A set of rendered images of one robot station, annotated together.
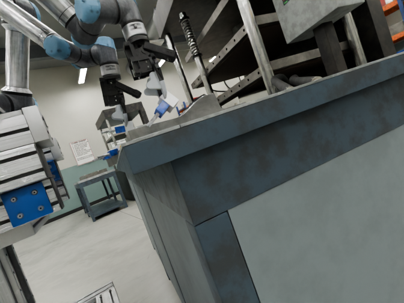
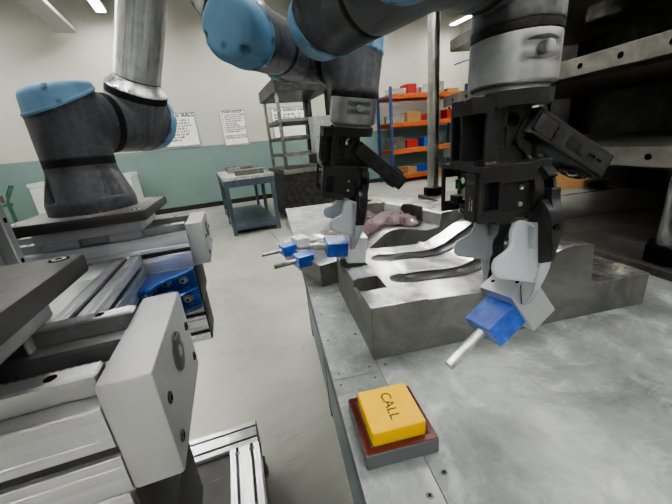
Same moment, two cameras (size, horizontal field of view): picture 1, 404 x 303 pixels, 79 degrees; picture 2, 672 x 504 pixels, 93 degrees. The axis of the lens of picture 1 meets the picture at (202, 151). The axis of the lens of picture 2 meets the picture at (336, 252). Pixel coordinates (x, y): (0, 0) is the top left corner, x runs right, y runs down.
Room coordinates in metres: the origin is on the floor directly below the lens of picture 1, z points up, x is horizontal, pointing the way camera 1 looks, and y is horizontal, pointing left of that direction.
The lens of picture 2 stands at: (0.48, 0.20, 1.12)
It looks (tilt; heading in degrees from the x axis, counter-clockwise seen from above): 19 degrees down; 10
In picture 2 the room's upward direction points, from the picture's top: 6 degrees counter-clockwise
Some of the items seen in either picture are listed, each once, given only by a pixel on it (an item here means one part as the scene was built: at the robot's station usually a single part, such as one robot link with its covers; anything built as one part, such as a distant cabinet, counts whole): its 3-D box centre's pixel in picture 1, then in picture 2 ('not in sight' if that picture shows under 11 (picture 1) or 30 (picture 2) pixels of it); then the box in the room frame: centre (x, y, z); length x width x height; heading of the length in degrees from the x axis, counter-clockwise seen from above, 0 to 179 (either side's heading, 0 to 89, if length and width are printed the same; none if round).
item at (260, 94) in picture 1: (260, 103); (574, 185); (1.88, -0.54, 0.87); 0.50 x 0.27 x 0.17; 109
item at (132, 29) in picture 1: (135, 34); (514, 68); (0.83, 0.07, 1.17); 0.08 x 0.08 x 0.05
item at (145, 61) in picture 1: (142, 58); (498, 159); (0.83, 0.08, 1.09); 0.09 x 0.08 x 0.12; 110
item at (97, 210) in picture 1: (97, 192); (245, 194); (5.50, 2.51, 0.44); 1.90 x 0.70 x 0.89; 30
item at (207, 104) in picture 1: (183, 122); (473, 265); (1.09, 0.03, 0.87); 0.50 x 0.26 x 0.14; 109
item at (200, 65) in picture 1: (210, 92); not in sight; (2.00, -0.22, 1.10); 0.05 x 0.05 x 1.30
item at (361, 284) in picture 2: not in sight; (369, 293); (0.97, 0.23, 0.87); 0.05 x 0.05 x 0.04; 19
